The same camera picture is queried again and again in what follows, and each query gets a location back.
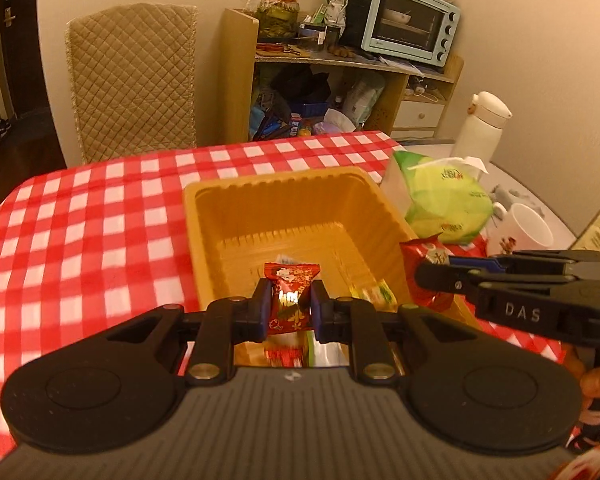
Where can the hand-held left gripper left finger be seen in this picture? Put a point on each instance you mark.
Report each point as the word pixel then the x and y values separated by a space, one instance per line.
pixel 265 310

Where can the green tissue pack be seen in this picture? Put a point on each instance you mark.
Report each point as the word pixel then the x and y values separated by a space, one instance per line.
pixel 445 200

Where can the white mug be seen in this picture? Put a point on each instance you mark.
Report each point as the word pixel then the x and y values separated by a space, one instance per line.
pixel 525 230

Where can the silver snack packet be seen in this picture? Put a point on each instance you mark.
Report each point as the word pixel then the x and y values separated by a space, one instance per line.
pixel 330 352

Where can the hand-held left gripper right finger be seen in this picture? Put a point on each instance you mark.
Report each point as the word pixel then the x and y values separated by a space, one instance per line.
pixel 316 310

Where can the orange plastic tray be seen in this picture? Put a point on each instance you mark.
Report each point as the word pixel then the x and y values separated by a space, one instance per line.
pixel 280 205

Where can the blue basket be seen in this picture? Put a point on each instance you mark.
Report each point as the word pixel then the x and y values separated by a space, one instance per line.
pixel 307 110

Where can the red white checkered tablecloth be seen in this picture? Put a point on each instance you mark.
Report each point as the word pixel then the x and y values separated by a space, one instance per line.
pixel 80 235

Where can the beige quilted chair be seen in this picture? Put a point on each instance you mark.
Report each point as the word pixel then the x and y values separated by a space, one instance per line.
pixel 130 85

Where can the yellow snack packet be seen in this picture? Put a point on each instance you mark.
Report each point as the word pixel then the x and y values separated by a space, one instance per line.
pixel 380 294

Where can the wooden shelf unit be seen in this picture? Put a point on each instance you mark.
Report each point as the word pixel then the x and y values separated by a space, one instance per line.
pixel 237 75

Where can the black bag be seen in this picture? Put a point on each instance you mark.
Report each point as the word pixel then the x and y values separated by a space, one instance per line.
pixel 300 85

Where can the white plastic bag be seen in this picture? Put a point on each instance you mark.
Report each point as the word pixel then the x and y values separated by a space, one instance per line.
pixel 362 100

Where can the red flower print candy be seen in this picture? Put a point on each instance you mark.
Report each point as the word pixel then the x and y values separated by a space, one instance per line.
pixel 290 280

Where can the large red snack packet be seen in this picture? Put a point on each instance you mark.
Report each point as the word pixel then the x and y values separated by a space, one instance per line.
pixel 414 250

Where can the white thermos bottle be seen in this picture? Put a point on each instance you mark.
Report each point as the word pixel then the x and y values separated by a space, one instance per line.
pixel 480 130

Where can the dark brown door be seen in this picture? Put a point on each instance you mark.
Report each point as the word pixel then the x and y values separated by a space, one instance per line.
pixel 25 60

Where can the printed clothing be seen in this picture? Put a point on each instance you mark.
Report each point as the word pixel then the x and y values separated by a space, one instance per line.
pixel 595 460

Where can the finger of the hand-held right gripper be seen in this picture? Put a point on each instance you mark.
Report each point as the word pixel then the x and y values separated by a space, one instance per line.
pixel 445 277
pixel 530 260

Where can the small white drawer unit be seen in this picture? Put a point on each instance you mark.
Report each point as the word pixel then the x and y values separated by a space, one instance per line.
pixel 417 114

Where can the light blue toaster oven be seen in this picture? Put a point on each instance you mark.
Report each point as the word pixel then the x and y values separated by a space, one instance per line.
pixel 410 25

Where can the orange lid pickle jar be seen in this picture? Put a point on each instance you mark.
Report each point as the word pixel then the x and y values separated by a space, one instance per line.
pixel 280 15

